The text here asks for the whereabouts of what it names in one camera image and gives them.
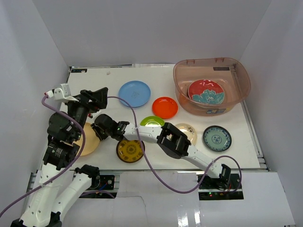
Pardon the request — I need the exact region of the orange plate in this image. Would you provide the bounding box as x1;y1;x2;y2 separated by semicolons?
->
152;96;178;119

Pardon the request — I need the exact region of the beige yellow plate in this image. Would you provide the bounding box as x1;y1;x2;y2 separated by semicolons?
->
81;122;100;156

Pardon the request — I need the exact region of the red teal floral plate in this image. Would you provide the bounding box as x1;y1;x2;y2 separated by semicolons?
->
187;79;225;105

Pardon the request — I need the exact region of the lime green plate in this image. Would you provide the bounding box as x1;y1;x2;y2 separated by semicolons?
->
140;116;165;127

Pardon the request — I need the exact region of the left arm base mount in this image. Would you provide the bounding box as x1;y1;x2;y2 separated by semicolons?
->
80;175;115;197

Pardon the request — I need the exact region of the blue white porcelain plate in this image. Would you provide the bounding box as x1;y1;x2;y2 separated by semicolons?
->
202;125;232;152

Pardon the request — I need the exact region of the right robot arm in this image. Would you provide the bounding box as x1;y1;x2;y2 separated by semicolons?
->
91;114;231;189

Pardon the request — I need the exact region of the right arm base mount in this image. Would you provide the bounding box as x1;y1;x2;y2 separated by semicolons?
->
198;174;244;201

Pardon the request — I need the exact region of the yellow brown patterned plate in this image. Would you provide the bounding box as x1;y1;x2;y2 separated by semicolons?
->
116;140;143;163

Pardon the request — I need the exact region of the light blue plate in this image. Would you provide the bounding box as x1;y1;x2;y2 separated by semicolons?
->
118;80;151;108

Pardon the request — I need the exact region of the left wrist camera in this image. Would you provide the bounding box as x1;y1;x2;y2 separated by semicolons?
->
45;83;78;103

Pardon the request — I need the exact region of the translucent pink plastic bin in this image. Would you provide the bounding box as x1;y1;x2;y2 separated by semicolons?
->
173;58;251;116

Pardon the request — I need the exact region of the cream brown glossy plate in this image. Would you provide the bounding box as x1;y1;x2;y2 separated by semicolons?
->
175;123;197;145

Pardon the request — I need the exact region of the small black label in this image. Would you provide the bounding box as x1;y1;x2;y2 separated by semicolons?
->
71;69;87;73

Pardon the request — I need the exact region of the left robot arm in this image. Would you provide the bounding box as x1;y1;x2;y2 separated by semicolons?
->
11;84;108;227

